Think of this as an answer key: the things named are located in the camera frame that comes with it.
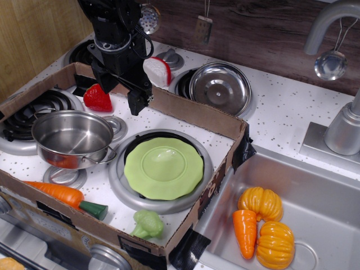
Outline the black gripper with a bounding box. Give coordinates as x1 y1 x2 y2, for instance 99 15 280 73
88 39 152 116

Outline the green toy broccoli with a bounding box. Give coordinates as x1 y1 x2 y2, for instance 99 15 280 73
130 210 164 240

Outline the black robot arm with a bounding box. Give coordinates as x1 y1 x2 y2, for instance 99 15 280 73
79 1 153 116

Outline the red toy strawberry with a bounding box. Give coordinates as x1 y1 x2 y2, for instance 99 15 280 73
83 83 113 112

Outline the red white toy radish slice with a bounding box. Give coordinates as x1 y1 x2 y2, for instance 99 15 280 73
143 57 172 87

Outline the back left stove burner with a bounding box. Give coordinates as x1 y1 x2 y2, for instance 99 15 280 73
62 39 94 66

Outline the stove burner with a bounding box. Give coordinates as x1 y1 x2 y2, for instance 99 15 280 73
62 39 94 66
168 67 257 119
1 89 84 156
108 129 213 215

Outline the back right stove burner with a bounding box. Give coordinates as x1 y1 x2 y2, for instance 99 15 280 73
168 67 257 119

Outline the silver stove knob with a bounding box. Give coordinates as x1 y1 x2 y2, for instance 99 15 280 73
156 48 185 71

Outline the hanging steel skimmer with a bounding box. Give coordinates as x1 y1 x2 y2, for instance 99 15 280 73
139 1 161 34

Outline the green plastic plate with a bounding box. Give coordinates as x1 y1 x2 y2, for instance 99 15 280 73
124 137 204 201

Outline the front right stove burner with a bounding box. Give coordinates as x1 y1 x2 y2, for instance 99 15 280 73
108 129 213 215

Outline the steel bowl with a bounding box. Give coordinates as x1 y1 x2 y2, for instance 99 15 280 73
188 62 253 116

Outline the hanging steel spatula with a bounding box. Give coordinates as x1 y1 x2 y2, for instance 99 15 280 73
193 0 213 45

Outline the front left stove burner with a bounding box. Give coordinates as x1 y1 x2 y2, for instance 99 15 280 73
1 89 84 156

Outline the orange toy carrot green top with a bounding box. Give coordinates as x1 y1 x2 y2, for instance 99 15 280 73
25 181 109 221

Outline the cardboard fence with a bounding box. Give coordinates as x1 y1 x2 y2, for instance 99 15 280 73
0 62 257 270

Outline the silver front oven knob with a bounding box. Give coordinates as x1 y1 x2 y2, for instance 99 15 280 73
88 244 132 270

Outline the orange toy carrot piece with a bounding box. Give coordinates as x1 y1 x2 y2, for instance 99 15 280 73
232 210 257 259

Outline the upper orange toy pumpkin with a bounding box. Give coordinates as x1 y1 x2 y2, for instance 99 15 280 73
237 187 284 222

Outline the orange toy pumpkin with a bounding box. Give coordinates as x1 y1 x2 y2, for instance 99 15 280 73
256 221 295 269
237 187 284 222

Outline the hanging steel ladle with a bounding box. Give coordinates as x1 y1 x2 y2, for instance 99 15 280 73
314 18 358 81

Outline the lower orange toy pumpkin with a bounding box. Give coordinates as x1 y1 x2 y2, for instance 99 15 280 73
256 221 295 269

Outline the silver faucet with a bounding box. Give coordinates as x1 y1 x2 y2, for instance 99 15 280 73
300 1 359 168

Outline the silver sink basin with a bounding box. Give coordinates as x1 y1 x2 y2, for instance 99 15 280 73
195 147 359 269

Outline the steel pot with handles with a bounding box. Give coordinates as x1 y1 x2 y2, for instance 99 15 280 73
31 110 117 169

